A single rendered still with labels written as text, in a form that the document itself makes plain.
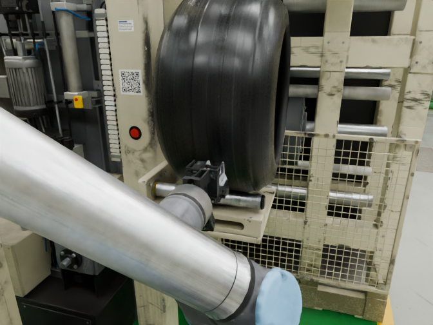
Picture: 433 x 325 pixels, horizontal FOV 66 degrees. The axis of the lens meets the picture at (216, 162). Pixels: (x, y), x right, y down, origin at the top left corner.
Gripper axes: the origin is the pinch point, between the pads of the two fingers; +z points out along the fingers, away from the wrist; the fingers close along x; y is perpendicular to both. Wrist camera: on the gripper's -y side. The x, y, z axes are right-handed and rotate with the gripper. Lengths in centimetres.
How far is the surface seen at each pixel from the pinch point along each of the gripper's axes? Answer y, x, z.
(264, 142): 9.6, -10.9, 1.1
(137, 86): 19.7, 30.8, 17.0
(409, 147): -5, -57, 58
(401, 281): -101, -82, 111
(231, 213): -14.8, -1.3, 9.0
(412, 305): -101, -83, 91
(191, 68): 26.5, 6.1, -1.7
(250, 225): -16.8, -7.2, 7.2
